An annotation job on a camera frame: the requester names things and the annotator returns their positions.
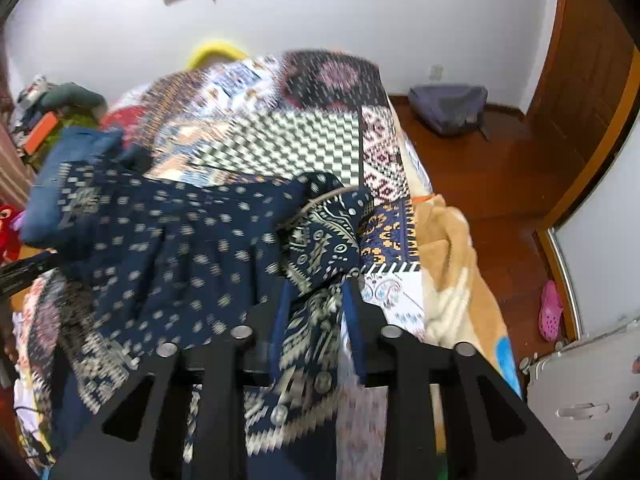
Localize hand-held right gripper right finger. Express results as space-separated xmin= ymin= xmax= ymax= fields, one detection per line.
xmin=342 ymin=277 xmax=579 ymax=480

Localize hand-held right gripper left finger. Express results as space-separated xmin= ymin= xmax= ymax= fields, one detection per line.
xmin=50 ymin=280 xmax=295 ymax=480

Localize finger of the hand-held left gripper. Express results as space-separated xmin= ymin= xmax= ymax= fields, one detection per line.
xmin=0 ymin=252 xmax=59 ymax=300

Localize navy patterned hooded jacket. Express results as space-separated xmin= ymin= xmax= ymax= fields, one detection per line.
xmin=30 ymin=162 xmax=376 ymax=480

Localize red plush toy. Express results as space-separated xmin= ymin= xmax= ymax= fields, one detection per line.
xmin=0 ymin=204 xmax=27 ymax=264

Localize floral bed sheet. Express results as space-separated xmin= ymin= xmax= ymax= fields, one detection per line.
xmin=12 ymin=275 xmax=101 ymax=463

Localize striped brown curtain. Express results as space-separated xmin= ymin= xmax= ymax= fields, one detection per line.
xmin=0 ymin=45 xmax=37 ymax=213

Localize beige fleece blanket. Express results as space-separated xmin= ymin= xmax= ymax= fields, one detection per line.
xmin=395 ymin=192 xmax=524 ymax=400

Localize folded blue jeans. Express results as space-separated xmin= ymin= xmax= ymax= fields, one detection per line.
xmin=20 ymin=127 xmax=153 ymax=250

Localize orange box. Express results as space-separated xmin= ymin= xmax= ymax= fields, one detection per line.
xmin=24 ymin=111 xmax=59 ymax=154

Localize green patterned cloth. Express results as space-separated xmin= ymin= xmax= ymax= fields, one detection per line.
xmin=30 ymin=114 xmax=101 ymax=171

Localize pile of mixed clutter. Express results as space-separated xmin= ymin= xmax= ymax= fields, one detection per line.
xmin=15 ymin=75 xmax=50 ymax=126

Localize patchwork patterned bedspread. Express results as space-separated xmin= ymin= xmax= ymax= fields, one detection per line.
xmin=100 ymin=49 xmax=432 ymax=480

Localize grey bundled cloth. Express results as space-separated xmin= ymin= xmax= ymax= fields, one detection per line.
xmin=40 ymin=82 xmax=108 ymax=117

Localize pink clog shoe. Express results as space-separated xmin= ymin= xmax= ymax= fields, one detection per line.
xmin=538 ymin=280 xmax=565 ymax=343

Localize grey backpack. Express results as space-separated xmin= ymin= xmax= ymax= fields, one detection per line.
xmin=407 ymin=85 xmax=491 ymax=141

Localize white plastic drawer cabinet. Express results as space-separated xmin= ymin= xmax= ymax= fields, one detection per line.
xmin=520 ymin=312 xmax=640 ymax=476

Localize white sliding wardrobe door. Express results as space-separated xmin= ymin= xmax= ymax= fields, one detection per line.
xmin=547 ymin=125 xmax=640 ymax=342

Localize yellow plastic basin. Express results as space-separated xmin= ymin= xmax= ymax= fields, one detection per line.
xmin=186 ymin=40 xmax=251 ymax=72

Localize wooden door frame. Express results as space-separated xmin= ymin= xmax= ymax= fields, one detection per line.
xmin=536 ymin=47 xmax=640 ymax=241

